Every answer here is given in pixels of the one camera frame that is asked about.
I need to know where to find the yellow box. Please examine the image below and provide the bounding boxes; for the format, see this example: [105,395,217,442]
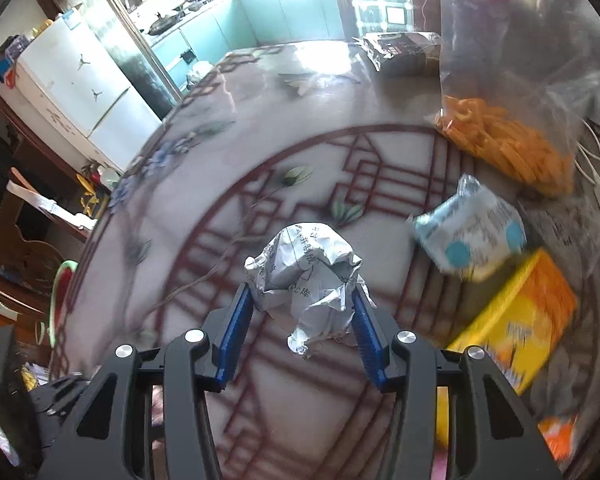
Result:
[447,249,578,396]

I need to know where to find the white refrigerator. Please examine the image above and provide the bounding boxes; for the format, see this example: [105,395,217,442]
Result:
[17,10,163,171]

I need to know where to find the printed paper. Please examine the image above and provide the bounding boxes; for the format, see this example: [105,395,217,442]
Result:
[244,221,365,359]

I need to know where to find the red green basin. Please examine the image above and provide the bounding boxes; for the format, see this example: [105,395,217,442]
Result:
[50,260,78,348]

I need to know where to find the glass sliding door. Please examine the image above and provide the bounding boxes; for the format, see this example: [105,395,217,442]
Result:
[80,0,186,106]

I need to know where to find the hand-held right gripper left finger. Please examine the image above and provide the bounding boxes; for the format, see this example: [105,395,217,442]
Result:
[42,282,256,480]

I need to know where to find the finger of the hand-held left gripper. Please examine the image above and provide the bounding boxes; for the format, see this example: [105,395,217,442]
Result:
[27,372,91,441]

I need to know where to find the zip bag of orange snacks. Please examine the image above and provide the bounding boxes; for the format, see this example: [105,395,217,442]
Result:
[425,0,600,198]

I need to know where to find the steel wok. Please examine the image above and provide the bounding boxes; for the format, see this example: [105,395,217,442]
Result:
[147,12,181,36]

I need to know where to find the orange plastic wrapper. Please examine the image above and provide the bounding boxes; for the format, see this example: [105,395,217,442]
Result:
[537,412,578,463]

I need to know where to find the dark wooden chair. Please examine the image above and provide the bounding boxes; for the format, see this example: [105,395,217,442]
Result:
[0,167,88,321]

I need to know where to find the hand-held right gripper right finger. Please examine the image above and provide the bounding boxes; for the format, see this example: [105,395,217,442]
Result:
[351,284,563,480]

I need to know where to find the white strap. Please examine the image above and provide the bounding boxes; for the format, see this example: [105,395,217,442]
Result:
[5,180,98,233]

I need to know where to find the white blue snack packet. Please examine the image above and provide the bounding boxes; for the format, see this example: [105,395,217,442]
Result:
[412,174,528,281]

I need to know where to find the teal kitchen cabinets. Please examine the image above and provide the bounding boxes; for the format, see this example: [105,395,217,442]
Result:
[150,0,348,91]

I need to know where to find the blue red bag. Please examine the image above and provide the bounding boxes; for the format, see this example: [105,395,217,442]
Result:
[0,35,36,88]

